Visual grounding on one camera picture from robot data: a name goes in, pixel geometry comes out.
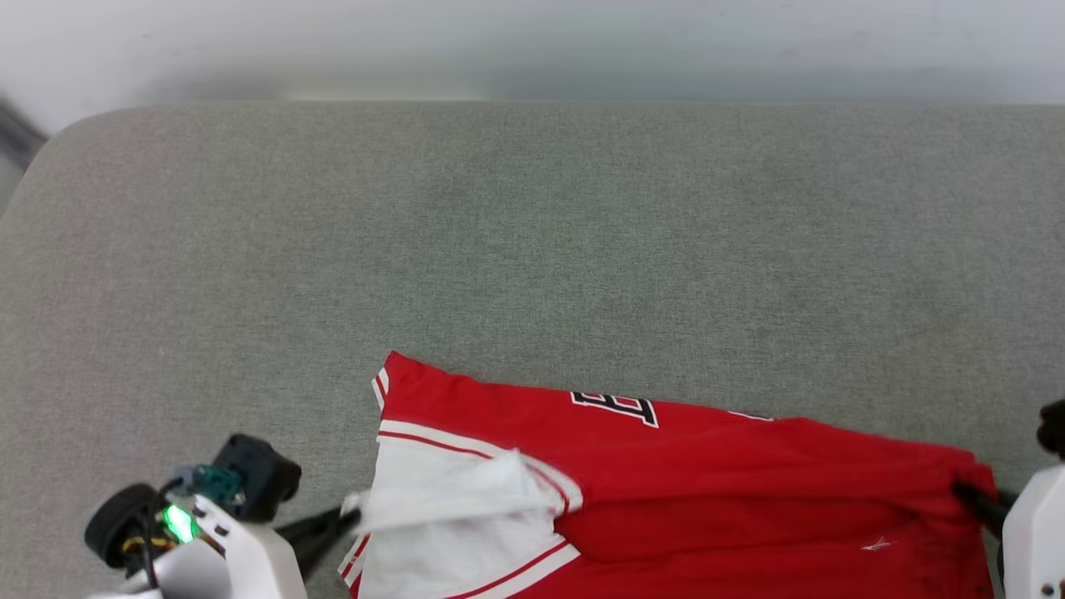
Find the grey fabric sofa seat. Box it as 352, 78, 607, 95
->
0, 101, 1065, 599

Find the teal left cable connector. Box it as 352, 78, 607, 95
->
175, 464, 245, 507

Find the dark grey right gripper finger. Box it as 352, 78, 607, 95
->
952, 480, 1013, 535

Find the red and white jersey shirt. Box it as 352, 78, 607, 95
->
336, 350, 1000, 599

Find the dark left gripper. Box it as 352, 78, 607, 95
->
83, 482, 364, 581

